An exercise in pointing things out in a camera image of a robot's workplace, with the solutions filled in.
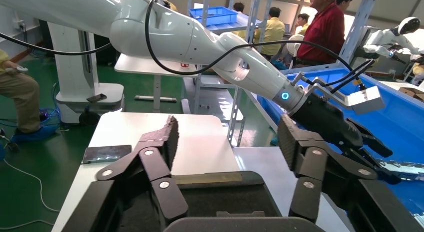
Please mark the white background table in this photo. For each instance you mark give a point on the white background table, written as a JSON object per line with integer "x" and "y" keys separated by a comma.
{"x": 391, "y": 85}

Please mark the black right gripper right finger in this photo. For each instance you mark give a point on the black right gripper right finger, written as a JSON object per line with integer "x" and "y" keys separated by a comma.
{"x": 308, "y": 157}

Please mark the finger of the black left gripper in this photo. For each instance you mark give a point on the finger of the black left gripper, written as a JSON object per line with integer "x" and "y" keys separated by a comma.
{"x": 381, "y": 169}
{"x": 374, "y": 143}

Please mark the white humanoid robot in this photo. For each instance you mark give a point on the white humanoid robot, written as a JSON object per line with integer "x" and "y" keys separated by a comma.
{"x": 384, "y": 37}

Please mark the open cardboard box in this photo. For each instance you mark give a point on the open cardboard box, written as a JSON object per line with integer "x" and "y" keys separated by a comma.
{"x": 410, "y": 92}

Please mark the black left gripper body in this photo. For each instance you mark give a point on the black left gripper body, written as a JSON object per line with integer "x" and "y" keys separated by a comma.
{"x": 324, "y": 121}

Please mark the black smartphone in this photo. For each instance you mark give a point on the black smartphone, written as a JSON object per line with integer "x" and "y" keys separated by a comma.
{"x": 106, "y": 153}

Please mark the white desk single leg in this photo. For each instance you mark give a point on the white desk single leg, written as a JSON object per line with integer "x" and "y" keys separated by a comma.
{"x": 142, "y": 65}

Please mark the black tray container brass rim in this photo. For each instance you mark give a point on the black tray container brass rim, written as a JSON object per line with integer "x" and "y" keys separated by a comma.
{"x": 225, "y": 195}

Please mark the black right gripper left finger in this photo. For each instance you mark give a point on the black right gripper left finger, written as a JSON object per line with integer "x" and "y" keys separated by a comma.
{"x": 165, "y": 144}

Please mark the person in red shirt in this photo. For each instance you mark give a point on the person in red shirt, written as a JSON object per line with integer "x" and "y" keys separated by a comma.
{"x": 326, "y": 32}

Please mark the white robot column base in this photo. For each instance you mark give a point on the white robot column base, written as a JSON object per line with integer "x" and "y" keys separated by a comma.
{"x": 76, "y": 71}

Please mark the long grey metal part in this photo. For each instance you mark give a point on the long grey metal part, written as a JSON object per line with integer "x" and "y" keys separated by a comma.
{"x": 407, "y": 169}

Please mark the person in khaki trousers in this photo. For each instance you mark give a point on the person in khaki trousers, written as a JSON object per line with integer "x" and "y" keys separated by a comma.
{"x": 20, "y": 95}

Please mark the grey background shelf rack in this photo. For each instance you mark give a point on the grey background shelf rack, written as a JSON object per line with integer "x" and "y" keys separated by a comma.
{"x": 198, "y": 91}

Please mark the small blue plastic bin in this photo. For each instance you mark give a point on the small blue plastic bin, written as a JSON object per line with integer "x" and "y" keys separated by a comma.
{"x": 215, "y": 15}

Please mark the person in yellow shirt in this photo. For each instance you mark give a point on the person in yellow shirt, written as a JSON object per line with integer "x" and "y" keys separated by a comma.
{"x": 302, "y": 24}
{"x": 238, "y": 7}
{"x": 273, "y": 32}

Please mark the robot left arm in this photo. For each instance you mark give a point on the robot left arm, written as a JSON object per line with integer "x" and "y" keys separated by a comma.
{"x": 165, "y": 35}

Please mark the white slotted metal shelf rack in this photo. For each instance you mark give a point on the white slotted metal shelf rack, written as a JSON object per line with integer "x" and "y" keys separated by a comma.
{"x": 358, "y": 25}

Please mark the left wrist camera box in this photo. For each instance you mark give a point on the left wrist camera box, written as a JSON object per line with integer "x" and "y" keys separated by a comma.
{"x": 366, "y": 100}

